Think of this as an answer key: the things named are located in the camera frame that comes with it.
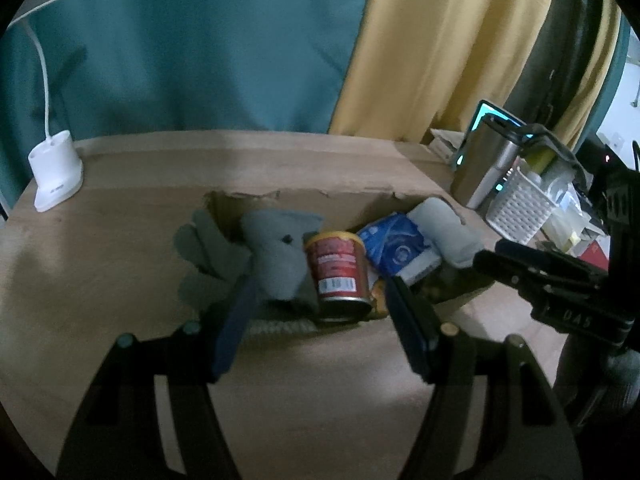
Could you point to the grey glove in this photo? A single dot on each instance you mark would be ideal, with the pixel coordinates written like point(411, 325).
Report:
point(275, 260)
point(210, 255)

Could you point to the red can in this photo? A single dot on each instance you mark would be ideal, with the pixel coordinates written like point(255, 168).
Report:
point(337, 270)

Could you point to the white desk lamp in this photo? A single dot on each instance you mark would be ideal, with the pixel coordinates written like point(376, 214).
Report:
point(55, 175)

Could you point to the blue tissue pack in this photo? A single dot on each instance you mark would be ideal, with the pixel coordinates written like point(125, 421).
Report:
point(395, 245)

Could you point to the white sock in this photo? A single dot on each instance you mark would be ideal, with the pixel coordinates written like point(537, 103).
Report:
point(445, 230)

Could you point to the small cardboard carton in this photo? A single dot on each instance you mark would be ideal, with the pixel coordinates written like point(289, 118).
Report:
point(447, 142)

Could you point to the yellow curtain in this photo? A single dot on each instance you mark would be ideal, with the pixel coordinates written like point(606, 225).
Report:
point(440, 45)

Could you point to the cardboard box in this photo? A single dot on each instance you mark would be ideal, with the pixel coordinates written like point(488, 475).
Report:
point(350, 205)

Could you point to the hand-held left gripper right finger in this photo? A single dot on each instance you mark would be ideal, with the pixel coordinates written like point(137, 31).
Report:
point(407, 325)

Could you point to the pale yellow packet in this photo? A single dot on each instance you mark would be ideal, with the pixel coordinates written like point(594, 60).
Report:
point(570, 230)

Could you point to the red box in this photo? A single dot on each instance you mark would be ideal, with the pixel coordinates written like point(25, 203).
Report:
point(592, 251)

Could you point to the dark grey tall object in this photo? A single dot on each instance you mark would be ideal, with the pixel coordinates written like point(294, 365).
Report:
point(560, 50)

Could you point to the teal curtain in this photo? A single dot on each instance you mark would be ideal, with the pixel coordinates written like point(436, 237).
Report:
point(612, 75)
point(200, 45)

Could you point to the white perforated basket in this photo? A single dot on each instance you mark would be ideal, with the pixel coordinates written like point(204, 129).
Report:
point(520, 205)

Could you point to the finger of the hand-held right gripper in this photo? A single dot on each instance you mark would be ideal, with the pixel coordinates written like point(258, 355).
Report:
point(545, 262)
point(505, 272)

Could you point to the white wall socket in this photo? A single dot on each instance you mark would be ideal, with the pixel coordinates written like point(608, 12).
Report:
point(612, 141)

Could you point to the yellow green bottle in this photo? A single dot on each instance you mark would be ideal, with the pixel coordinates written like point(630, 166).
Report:
point(540, 160)

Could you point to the steel tumbler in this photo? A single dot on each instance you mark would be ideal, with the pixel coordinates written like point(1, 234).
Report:
point(482, 165)

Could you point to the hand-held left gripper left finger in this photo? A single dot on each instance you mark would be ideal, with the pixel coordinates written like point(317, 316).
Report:
point(235, 330)

